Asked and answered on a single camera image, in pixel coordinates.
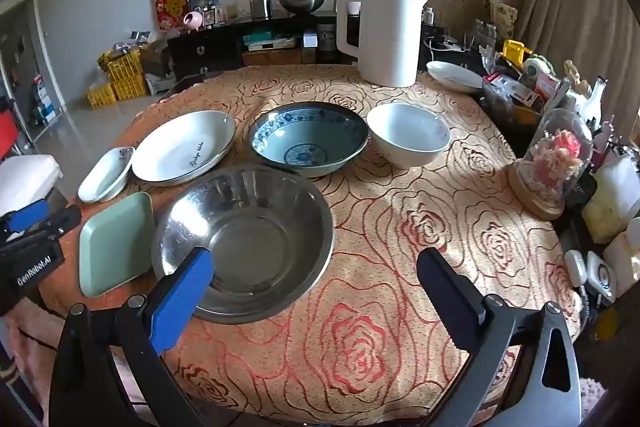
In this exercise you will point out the pink fuzzy cloth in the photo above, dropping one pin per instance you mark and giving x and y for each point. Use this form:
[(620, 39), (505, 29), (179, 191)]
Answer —
[(30, 342)]

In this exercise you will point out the red packet box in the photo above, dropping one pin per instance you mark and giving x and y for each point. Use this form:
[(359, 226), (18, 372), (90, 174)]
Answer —
[(515, 89)]

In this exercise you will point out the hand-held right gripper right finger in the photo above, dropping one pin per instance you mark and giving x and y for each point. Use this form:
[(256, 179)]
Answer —
[(450, 302)]

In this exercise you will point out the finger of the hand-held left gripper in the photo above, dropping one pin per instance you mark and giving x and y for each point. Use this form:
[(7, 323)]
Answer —
[(62, 221), (27, 214)]

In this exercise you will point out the white electric kettle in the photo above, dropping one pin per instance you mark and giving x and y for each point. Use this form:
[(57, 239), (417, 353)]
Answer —
[(385, 37)]

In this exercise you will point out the black television cabinet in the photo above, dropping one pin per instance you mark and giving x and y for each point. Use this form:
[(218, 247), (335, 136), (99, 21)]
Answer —
[(215, 49)]

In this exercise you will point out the white round plate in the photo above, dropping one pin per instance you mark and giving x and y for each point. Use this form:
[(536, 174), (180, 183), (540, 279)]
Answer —
[(455, 77)]

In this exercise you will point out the blue box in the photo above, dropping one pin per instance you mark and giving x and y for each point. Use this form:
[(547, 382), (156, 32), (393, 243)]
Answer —
[(205, 1)]

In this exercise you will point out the small white oval dish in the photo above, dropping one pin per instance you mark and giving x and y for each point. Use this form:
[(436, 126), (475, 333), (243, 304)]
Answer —
[(105, 174)]

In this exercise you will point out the white teapot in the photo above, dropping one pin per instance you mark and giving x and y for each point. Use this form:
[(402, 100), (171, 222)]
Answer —
[(595, 99)]

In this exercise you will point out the yellow plastic crate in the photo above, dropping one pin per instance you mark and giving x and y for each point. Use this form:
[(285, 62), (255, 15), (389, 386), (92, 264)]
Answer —
[(101, 95), (125, 66), (130, 88)]

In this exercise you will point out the pink small cup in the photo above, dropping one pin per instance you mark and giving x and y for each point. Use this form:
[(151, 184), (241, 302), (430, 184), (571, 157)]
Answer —
[(192, 20)]

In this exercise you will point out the white bowl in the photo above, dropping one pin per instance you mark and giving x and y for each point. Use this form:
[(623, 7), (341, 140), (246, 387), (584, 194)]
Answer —
[(407, 132)]

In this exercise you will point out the green tape roll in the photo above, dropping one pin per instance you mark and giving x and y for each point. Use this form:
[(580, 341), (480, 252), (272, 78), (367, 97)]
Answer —
[(537, 68)]

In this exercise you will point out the small photo frame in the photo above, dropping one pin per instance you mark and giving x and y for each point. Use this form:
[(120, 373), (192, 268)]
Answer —
[(215, 16)]

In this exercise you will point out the teal flat box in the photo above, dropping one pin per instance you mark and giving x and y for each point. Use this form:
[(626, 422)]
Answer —
[(270, 41)]

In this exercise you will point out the wooden box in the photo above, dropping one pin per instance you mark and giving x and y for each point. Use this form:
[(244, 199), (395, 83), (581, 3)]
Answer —
[(272, 58)]

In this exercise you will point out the giraffe patterned toy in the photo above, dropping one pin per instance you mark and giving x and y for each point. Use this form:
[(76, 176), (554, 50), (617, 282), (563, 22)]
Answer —
[(502, 9)]

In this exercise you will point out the yellow toy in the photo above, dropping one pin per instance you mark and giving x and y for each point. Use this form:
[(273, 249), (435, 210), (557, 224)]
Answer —
[(515, 51)]

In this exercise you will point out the red chair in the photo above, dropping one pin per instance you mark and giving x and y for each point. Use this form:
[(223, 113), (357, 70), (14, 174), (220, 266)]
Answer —
[(9, 132)]

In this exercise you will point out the green square plate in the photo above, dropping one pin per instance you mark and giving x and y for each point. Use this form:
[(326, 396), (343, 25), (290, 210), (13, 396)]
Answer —
[(117, 244)]

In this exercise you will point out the white plastic basket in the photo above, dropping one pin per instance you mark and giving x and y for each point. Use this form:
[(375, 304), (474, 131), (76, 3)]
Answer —
[(160, 84)]

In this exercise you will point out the yellowish plastic container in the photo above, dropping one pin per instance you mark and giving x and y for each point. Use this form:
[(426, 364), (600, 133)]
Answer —
[(612, 197)]

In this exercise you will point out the glass dome with flowers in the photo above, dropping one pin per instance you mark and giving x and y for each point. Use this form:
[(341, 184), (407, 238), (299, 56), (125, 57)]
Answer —
[(555, 162)]

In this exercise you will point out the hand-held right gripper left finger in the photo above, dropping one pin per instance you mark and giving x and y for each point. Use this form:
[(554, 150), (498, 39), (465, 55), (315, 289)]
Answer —
[(180, 302)]

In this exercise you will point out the small white box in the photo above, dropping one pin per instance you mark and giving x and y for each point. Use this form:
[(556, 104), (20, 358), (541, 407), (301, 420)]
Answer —
[(311, 41)]

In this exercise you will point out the rose patterned tablecloth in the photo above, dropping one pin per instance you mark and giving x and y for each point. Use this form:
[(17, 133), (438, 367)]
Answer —
[(400, 217)]

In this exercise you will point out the stack of colourful boxes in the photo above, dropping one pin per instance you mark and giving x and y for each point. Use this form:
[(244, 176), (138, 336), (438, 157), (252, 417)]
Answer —
[(42, 102)]

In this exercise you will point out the steel mixing bowl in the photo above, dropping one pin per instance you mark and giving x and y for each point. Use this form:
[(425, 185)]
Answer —
[(301, 3)]

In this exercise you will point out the large stainless steel bowl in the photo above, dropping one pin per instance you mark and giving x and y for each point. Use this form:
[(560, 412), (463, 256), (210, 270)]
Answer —
[(260, 237)]

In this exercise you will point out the patterned jar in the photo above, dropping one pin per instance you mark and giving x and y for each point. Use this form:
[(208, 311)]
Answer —
[(327, 36)]

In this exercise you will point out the red gift box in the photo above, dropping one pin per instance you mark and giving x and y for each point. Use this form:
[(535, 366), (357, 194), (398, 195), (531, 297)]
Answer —
[(171, 9)]

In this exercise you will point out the white cushion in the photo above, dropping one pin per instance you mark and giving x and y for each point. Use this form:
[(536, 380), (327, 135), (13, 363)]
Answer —
[(25, 179)]

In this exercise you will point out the white charger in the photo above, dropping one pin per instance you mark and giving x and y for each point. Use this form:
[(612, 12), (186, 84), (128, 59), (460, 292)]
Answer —
[(600, 277)]

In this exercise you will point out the cardboard box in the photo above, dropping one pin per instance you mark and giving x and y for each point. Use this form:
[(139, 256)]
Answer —
[(156, 57)]

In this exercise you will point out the metal canister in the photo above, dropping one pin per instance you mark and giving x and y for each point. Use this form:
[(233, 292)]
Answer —
[(260, 4)]

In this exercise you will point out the blue patterned bowl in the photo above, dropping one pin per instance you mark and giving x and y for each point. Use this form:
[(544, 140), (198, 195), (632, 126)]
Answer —
[(307, 142)]

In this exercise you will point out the white oval plate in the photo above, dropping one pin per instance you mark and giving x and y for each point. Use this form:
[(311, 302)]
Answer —
[(185, 147)]

